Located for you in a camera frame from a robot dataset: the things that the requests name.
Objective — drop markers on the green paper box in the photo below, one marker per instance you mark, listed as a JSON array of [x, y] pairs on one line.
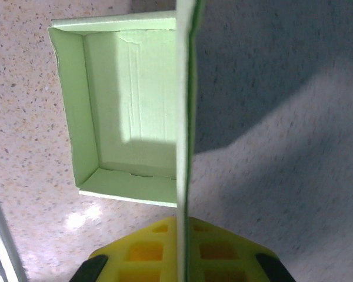
[[141, 88]]

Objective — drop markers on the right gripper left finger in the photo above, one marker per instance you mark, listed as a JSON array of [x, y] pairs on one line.
[[141, 255]]

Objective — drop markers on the aluminium table rail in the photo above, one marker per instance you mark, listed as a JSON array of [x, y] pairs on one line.
[[6, 235]]

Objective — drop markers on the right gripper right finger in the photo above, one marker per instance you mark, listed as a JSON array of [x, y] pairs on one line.
[[229, 255]]

